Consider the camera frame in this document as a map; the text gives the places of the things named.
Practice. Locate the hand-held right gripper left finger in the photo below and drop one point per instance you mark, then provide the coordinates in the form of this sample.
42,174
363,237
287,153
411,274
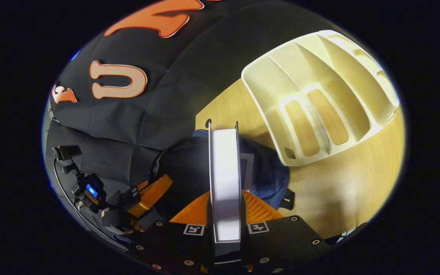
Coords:
174,244

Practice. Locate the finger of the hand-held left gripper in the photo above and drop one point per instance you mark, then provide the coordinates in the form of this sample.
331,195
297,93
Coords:
151,194

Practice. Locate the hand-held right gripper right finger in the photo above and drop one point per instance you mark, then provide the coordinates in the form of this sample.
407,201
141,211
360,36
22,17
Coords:
281,240

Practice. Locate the blue schoolbag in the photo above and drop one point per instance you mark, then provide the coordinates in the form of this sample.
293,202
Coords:
185,164

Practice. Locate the white spine book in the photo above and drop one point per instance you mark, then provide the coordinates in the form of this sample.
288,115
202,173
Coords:
224,172

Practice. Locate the white plastic bookshelf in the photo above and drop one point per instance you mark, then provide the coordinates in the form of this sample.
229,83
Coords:
266,76

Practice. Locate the black backdrop cloth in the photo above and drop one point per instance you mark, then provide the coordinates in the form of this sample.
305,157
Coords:
166,95

